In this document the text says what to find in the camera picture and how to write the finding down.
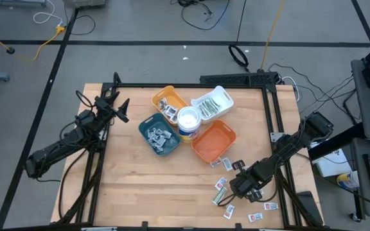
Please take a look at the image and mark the teal plastic bin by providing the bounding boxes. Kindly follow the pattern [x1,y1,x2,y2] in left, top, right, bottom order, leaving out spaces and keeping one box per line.
[138,112,182,157]

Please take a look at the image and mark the white plastic bin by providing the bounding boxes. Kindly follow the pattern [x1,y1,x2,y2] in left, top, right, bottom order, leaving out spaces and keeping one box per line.
[190,85,235,125]

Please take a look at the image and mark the white power cable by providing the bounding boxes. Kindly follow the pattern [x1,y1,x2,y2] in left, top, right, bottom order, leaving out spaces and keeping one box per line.
[281,76,301,102]

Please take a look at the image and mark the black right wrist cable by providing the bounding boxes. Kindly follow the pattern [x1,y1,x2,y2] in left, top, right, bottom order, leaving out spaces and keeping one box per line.
[216,173,281,207]

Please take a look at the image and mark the white floor cable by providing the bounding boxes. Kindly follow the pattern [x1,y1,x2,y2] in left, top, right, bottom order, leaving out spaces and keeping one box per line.
[32,0,64,26]

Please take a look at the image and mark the black workstation cables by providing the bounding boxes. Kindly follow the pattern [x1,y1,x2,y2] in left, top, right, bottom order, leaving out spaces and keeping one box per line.
[268,62,358,126]

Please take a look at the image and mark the black left arm base cable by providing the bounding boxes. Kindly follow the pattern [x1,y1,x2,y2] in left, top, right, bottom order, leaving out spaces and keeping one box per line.
[58,149,88,223]

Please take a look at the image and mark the yellow hanging cable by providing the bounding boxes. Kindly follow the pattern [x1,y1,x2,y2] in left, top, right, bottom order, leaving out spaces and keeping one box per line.
[260,0,287,72]

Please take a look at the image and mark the white adapter box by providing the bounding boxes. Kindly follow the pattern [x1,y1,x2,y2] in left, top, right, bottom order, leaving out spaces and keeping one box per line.
[310,141,353,178]

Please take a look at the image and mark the black floor cable loop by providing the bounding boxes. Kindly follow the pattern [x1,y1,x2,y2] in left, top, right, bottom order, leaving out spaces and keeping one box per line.
[64,14,96,36]

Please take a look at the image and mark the black hanging cable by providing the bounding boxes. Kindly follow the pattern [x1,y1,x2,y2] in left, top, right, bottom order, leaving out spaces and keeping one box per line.
[228,0,250,73]

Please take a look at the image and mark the black floor cable bundle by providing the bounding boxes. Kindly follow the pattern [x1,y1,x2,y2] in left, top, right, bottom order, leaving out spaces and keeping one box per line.
[170,0,231,31]

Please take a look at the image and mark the yellow extension cord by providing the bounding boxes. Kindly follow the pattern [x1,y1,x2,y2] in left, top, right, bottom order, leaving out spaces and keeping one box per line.
[0,24,67,62]

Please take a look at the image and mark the yellow plastic bin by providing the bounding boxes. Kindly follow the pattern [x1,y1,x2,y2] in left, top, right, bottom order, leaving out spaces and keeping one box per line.
[151,85,189,126]

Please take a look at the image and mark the blue yellow white object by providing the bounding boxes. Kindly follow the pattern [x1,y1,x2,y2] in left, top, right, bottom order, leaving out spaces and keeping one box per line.
[336,170,360,191]

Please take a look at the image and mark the orange plastic bin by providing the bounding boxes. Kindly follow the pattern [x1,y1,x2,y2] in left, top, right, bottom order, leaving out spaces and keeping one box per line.
[190,119,237,164]

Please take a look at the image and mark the black power strip bar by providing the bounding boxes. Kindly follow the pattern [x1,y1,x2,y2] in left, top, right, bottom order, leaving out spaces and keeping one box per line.
[199,72,281,87]

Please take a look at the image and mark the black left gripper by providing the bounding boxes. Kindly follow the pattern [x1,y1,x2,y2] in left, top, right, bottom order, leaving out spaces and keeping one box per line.
[94,90,130,124]

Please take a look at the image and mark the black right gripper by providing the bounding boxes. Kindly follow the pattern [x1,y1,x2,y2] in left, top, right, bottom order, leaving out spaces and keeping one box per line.
[229,159,265,203]

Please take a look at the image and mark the Lysol wipes canister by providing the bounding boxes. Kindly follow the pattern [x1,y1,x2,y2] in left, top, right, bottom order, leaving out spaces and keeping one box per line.
[177,106,202,144]

